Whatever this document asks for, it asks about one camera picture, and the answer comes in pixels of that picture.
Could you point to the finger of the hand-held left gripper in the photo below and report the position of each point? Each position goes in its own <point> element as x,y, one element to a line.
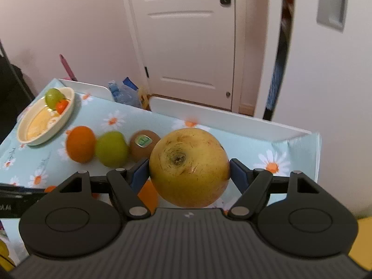
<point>20,205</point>

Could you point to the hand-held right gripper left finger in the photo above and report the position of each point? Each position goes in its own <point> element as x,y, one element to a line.
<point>141,174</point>

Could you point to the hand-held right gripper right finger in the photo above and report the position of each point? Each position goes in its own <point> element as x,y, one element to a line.
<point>237,173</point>

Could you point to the brown kiwi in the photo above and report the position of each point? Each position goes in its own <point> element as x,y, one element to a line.
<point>138,152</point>

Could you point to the small tangerine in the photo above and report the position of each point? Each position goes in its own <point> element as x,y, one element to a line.
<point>51,189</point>

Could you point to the large green apple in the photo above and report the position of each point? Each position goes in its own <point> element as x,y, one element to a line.
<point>112,150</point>

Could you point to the yellow-green apple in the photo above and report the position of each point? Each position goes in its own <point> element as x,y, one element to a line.
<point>189,171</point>

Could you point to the large orange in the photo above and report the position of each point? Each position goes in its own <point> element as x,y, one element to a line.
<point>80,145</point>

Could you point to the cream oval bowl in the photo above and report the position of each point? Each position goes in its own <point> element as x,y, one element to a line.
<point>37,123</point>

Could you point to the yellow object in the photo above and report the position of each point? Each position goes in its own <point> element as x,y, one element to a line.
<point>361,244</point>
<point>5,255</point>

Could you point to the white table edge board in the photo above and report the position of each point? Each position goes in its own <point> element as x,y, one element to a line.
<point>232,119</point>
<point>93,88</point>

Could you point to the daisy print tablecloth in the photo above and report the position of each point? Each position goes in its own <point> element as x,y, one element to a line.
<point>96,113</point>

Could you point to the blue plastic bag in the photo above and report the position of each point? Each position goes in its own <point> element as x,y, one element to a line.
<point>125,94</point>

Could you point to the black door hinge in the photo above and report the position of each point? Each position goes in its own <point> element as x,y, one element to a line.
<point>146,72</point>

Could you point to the red cherry tomato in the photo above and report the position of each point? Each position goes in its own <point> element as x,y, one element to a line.
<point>61,107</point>

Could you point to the white door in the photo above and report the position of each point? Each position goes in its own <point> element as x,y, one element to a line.
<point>186,49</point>

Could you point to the grey wall panel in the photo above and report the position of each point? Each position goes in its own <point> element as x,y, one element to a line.
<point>331,3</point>

